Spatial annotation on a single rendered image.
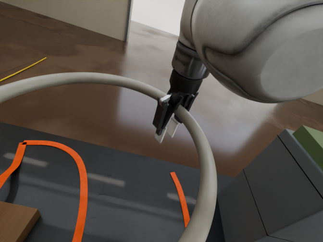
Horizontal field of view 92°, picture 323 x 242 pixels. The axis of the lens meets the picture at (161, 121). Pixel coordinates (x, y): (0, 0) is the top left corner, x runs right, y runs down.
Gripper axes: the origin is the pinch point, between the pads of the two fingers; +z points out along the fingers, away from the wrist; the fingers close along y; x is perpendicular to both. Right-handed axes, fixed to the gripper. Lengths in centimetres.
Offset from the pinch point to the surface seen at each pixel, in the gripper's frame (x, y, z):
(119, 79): -15.8, 8.5, -10.5
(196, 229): 22.6, 17.5, -10.8
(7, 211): -37, 55, 73
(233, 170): 23, -108, 91
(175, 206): 12, -29, 85
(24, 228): -25, 51, 73
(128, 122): -83, -46, 90
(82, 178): -41, 17, 83
